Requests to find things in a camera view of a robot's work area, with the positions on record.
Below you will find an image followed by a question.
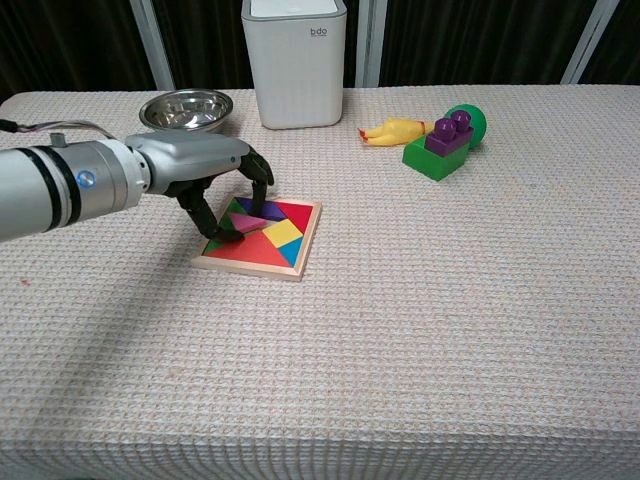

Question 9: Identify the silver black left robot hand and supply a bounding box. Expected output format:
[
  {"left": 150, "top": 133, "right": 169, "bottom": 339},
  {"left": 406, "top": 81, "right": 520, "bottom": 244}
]
[{"left": 124, "top": 131, "right": 276, "bottom": 245}]

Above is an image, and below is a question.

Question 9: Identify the pink tangram triangle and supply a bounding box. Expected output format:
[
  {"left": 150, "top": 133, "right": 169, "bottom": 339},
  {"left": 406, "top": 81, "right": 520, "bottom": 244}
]
[{"left": 227, "top": 212, "right": 269, "bottom": 235}]

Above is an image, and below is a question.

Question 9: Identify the green tangram triangle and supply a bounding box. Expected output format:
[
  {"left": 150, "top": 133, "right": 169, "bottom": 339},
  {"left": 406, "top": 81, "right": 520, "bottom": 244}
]
[{"left": 206, "top": 198, "right": 242, "bottom": 254}]

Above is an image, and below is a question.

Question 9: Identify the orange-red large tangram triangle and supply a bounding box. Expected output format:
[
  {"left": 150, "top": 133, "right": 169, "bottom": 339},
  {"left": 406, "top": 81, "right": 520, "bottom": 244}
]
[{"left": 205, "top": 231, "right": 292, "bottom": 270}]

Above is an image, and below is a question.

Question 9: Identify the yellow tangram square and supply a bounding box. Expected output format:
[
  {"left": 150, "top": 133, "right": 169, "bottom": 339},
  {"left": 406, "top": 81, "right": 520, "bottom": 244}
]
[{"left": 261, "top": 218, "right": 305, "bottom": 248}]

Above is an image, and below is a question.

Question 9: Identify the red tangram triangle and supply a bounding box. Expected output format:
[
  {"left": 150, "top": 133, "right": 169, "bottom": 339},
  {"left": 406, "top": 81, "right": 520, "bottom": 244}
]
[{"left": 273, "top": 201, "right": 314, "bottom": 234}]

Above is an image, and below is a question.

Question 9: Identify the wooden tangram tray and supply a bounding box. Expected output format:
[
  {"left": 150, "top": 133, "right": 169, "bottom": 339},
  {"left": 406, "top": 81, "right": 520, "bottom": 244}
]
[{"left": 190, "top": 192, "right": 324, "bottom": 283}]

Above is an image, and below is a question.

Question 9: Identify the blue tangram triangle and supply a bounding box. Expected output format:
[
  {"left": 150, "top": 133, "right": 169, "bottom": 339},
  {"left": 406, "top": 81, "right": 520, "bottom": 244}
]
[{"left": 275, "top": 236, "right": 305, "bottom": 270}]

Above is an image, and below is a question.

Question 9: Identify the stainless steel bowl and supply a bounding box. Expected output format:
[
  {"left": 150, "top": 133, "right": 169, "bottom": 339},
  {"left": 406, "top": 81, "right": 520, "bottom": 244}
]
[{"left": 138, "top": 88, "right": 235, "bottom": 136}]

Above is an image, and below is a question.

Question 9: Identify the white bdo bin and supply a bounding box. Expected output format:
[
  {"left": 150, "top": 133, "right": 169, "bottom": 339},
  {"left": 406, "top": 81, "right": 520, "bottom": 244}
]
[{"left": 240, "top": 0, "right": 348, "bottom": 131}]

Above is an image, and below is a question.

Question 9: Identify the yellow rubber chicken toy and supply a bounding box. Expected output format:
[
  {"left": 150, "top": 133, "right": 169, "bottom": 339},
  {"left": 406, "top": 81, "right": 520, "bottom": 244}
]
[{"left": 357, "top": 116, "right": 436, "bottom": 148}]

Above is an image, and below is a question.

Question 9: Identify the green plastic building block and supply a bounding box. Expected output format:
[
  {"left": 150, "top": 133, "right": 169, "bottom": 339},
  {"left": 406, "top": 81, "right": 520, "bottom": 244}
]
[{"left": 402, "top": 134, "right": 471, "bottom": 182}]

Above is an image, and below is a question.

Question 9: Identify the beige waffle-weave tablecloth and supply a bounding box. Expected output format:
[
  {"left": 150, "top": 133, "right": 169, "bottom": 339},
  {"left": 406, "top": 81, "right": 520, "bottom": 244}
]
[{"left": 0, "top": 84, "right": 640, "bottom": 480}]

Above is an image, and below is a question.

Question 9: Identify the purple plastic building block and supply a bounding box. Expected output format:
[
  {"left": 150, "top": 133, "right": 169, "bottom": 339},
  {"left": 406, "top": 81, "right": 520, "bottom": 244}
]
[{"left": 424, "top": 111, "right": 475, "bottom": 158}]

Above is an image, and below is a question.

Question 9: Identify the green plastic ball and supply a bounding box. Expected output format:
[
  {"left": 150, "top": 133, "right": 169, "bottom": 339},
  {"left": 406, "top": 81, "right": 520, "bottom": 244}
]
[{"left": 443, "top": 103, "right": 488, "bottom": 150}]

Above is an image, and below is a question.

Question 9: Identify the dark pleated curtain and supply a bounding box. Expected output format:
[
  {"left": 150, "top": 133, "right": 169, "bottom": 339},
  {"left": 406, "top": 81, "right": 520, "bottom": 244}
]
[{"left": 0, "top": 0, "right": 640, "bottom": 104}]

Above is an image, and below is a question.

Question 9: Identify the white metal frame post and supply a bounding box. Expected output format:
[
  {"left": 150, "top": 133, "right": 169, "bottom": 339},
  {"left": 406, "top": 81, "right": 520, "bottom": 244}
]
[
  {"left": 128, "top": 0, "right": 176, "bottom": 92},
  {"left": 559, "top": 0, "right": 621, "bottom": 85},
  {"left": 355, "top": 0, "right": 387, "bottom": 88}
]

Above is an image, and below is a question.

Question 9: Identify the thin grey wrist cable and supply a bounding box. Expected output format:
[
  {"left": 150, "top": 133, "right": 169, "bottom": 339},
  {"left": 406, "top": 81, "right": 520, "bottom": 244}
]
[{"left": 0, "top": 118, "right": 124, "bottom": 142}]

